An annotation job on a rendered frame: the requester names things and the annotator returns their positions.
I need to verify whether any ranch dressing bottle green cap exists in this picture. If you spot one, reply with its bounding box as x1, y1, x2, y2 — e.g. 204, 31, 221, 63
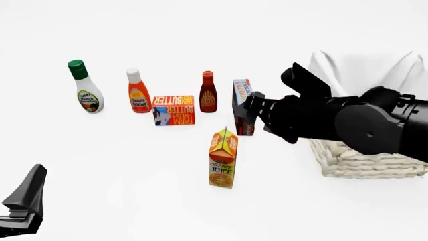
67, 59, 105, 114

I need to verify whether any white cloth basket lining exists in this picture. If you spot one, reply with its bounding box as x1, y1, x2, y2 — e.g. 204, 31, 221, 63
308, 49, 428, 102

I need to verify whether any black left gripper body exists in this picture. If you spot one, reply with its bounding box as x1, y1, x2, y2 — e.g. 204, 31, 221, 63
0, 203, 45, 238

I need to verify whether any red butter box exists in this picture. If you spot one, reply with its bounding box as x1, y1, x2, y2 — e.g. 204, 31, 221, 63
152, 94, 196, 127

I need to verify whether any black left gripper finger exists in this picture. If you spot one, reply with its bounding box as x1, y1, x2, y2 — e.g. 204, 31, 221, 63
1, 163, 48, 217

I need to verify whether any chocolate pudding box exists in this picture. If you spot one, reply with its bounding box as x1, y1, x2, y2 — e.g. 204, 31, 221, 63
232, 78, 258, 137

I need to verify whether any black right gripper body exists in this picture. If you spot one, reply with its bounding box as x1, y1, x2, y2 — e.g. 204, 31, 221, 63
259, 94, 302, 145

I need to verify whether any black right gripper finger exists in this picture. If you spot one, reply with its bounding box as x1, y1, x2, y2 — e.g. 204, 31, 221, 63
235, 106, 261, 126
244, 90, 267, 110

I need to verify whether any orange juice carton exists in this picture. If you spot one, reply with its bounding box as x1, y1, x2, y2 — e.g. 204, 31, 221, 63
208, 126, 239, 189

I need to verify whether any tomato ketchup bottle white cap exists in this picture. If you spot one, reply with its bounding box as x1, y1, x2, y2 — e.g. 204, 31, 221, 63
126, 66, 153, 114

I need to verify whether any white woven basket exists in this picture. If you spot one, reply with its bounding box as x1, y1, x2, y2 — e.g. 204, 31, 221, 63
309, 139, 428, 180

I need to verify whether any dark red BBQ sauce bottle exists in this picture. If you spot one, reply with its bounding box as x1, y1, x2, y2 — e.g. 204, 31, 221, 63
199, 70, 219, 114

